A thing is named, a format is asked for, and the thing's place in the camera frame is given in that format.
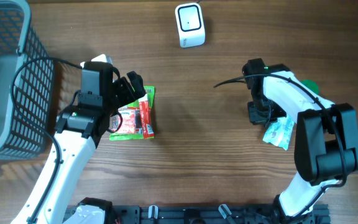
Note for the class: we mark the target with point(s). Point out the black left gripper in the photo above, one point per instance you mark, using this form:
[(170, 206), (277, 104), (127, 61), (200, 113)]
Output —
[(128, 95)]

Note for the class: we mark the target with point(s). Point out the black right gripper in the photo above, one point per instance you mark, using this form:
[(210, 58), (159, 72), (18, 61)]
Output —
[(257, 118)]

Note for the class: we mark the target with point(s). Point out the pale green wipes packet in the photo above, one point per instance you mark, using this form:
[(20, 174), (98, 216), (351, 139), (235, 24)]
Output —
[(280, 132)]

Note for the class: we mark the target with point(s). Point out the red tube packet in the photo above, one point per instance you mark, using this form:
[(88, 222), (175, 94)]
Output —
[(147, 130)]

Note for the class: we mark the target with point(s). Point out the green snack bag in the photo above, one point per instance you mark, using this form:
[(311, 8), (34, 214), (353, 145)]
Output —
[(137, 123)]

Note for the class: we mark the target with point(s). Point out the green lid spice jar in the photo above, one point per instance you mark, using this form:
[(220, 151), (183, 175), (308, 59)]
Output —
[(310, 84)]

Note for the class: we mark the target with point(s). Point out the white red tissue packet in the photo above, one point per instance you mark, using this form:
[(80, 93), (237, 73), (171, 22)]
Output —
[(124, 124)]

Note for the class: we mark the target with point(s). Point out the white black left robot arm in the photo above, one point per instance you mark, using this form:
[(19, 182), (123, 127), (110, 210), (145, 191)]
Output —
[(79, 129)]

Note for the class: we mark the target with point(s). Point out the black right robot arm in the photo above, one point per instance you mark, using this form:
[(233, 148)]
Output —
[(326, 140)]

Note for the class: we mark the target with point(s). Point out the white barcode scanner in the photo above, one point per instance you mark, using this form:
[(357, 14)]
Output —
[(190, 24)]

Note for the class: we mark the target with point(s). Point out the grey plastic basket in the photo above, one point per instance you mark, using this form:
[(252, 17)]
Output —
[(24, 81)]

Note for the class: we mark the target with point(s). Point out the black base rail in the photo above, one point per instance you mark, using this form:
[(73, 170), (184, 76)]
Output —
[(249, 214)]

